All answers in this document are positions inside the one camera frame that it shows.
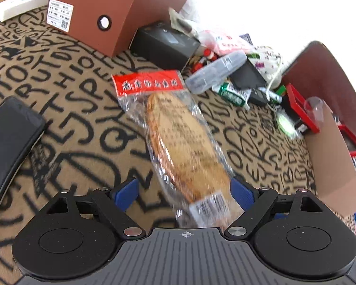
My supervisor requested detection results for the packaged flatbread snack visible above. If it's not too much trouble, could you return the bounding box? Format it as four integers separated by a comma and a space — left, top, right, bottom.
112, 70, 243, 230

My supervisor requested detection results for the green item in plastic bag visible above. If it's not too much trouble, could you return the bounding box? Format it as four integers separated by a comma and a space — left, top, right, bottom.
276, 109, 302, 140

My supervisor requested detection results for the large cardboard box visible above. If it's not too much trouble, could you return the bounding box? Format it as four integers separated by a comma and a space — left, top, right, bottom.
304, 104, 356, 217

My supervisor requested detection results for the green white packet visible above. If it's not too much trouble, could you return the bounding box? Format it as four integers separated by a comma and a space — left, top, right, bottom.
211, 81, 251, 110

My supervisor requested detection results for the red lid black box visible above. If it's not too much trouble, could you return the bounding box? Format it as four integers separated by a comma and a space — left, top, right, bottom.
286, 84, 320, 133

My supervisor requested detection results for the clear plastic cup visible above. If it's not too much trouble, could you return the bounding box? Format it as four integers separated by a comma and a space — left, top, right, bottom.
304, 96, 335, 128

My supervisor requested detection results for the black flat device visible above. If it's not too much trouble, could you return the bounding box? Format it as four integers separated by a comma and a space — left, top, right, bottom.
0, 96, 46, 204

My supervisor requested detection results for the patterned white pouch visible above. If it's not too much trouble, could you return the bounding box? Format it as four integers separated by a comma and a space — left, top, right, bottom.
246, 46, 283, 90

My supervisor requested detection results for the brown shoe box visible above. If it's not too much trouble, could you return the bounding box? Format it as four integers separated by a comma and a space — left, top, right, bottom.
46, 0, 187, 57

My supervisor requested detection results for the white power strip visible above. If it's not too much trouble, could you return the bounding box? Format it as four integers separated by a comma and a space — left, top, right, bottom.
0, 0, 48, 23

